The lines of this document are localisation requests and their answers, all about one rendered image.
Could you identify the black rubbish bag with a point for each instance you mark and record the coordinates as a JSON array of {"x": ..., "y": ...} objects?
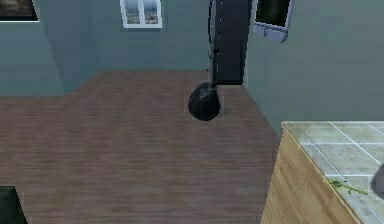
[{"x": 204, "y": 103}]

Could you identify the dark room door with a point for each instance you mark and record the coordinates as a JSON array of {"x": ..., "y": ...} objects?
[{"x": 230, "y": 40}]

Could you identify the white framed window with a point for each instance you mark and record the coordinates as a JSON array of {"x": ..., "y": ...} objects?
[{"x": 142, "y": 13}]

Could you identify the wooden counter with tiled top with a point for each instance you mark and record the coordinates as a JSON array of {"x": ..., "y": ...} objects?
[{"x": 320, "y": 173}]

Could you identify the green herb sprig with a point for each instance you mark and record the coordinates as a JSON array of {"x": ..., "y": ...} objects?
[{"x": 343, "y": 185}]

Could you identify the grey round dish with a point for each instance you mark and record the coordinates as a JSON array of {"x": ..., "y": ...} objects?
[{"x": 378, "y": 183}]

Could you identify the black box furniture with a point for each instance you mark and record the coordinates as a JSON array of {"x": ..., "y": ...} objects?
[{"x": 9, "y": 206}]

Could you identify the dark framed wall picture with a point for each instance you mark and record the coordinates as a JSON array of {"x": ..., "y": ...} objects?
[{"x": 16, "y": 9}]

